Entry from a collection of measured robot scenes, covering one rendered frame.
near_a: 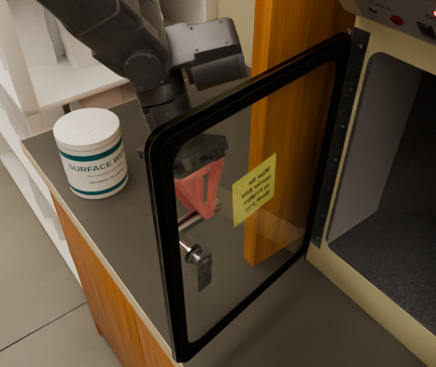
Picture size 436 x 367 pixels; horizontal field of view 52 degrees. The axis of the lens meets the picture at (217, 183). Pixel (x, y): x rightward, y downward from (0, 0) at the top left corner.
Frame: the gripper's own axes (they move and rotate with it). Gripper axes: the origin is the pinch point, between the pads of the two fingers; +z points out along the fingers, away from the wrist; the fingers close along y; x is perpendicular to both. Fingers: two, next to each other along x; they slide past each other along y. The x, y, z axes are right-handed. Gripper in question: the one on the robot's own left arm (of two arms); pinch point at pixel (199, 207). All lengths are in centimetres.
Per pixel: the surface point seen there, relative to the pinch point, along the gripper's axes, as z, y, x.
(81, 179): 3.5, 43.3, -1.3
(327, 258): 22.7, 0.9, -22.0
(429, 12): -17.6, -24.6, -12.9
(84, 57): -15, 94, -34
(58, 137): -6.3, 43.0, -0.4
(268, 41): -16.7, -4.5, -13.7
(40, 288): 70, 141, 2
